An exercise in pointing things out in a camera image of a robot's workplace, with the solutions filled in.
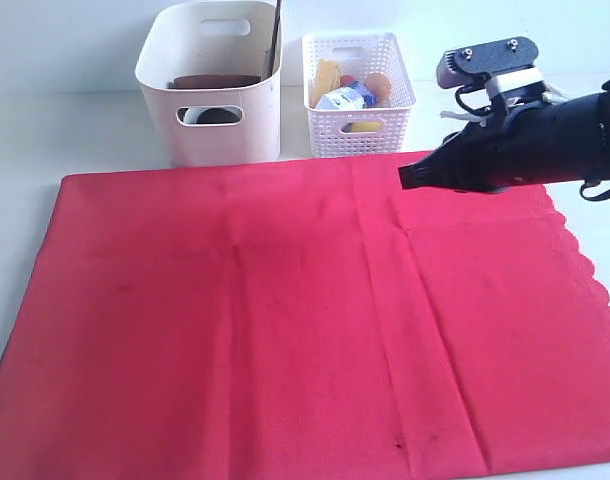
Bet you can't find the brown chopstick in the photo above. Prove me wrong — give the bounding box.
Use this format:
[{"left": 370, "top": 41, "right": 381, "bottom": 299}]
[{"left": 264, "top": 0, "right": 282, "bottom": 79}]

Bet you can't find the round wooden plate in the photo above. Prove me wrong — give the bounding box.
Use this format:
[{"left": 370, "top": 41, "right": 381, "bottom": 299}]
[{"left": 168, "top": 74, "right": 261, "bottom": 90}]

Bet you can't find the stainless steel cup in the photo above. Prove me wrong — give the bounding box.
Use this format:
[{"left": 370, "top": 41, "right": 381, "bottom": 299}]
[{"left": 195, "top": 107, "right": 241, "bottom": 125}]

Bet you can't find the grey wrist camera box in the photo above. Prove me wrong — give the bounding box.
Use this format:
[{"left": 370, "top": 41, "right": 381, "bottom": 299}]
[{"left": 436, "top": 36, "right": 544, "bottom": 100}]

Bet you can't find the blue white milk carton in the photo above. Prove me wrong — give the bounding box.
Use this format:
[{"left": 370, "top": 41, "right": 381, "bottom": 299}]
[{"left": 315, "top": 81, "right": 377, "bottom": 111}]

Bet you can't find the pale green ceramic bowl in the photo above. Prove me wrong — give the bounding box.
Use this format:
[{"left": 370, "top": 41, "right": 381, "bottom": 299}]
[{"left": 183, "top": 107, "right": 201, "bottom": 125}]

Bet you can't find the cream plastic bin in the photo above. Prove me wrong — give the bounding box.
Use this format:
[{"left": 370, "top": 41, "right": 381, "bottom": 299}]
[{"left": 134, "top": 1, "right": 282, "bottom": 166}]

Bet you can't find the yellow lemon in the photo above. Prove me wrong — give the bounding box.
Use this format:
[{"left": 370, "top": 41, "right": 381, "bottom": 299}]
[{"left": 342, "top": 121, "right": 382, "bottom": 133}]

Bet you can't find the red tablecloth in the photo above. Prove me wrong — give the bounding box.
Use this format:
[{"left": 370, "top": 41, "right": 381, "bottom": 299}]
[{"left": 0, "top": 155, "right": 610, "bottom": 479}]

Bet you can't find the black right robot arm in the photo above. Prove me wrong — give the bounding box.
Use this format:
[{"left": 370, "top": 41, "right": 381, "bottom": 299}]
[{"left": 399, "top": 80, "right": 610, "bottom": 201}]

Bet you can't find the white perforated plastic basket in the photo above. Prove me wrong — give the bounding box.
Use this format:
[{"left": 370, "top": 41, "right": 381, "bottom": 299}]
[{"left": 301, "top": 32, "right": 416, "bottom": 157}]

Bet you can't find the yellow cheese wedge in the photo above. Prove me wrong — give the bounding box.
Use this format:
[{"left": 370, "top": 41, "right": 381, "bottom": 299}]
[{"left": 311, "top": 59, "right": 341, "bottom": 107}]

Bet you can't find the red grilled sausage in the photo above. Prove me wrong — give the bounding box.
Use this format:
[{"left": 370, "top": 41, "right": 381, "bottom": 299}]
[{"left": 340, "top": 75, "right": 356, "bottom": 87}]

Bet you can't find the brown egg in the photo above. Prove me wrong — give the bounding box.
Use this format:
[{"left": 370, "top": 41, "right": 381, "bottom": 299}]
[{"left": 364, "top": 72, "right": 392, "bottom": 104}]

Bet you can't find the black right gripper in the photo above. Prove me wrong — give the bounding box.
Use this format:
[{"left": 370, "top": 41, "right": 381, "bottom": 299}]
[{"left": 398, "top": 93, "right": 605, "bottom": 193}]

